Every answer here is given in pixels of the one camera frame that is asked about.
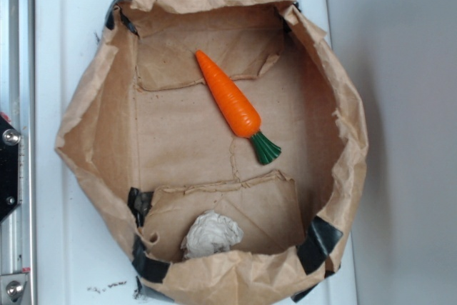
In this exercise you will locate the aluminium frame rail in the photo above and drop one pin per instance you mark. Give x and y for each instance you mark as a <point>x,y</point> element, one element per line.
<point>18,234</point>

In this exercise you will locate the orange plastic toy carrot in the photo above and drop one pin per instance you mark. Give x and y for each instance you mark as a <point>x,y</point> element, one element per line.
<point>238,111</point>

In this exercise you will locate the crumpled white paper ball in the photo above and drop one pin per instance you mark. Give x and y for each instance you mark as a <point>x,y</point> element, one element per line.
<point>211,233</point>

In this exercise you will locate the brown paper bag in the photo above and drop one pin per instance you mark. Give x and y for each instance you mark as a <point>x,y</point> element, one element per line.
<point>152,151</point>

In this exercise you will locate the silver corner bracket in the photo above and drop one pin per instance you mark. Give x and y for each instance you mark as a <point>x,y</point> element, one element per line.
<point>15,289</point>

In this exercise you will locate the white plastic tray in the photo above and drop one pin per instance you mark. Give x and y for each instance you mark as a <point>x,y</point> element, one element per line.
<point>78,261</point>

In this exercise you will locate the black metal bracket plate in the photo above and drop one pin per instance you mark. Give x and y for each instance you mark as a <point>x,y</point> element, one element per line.
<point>9,168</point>

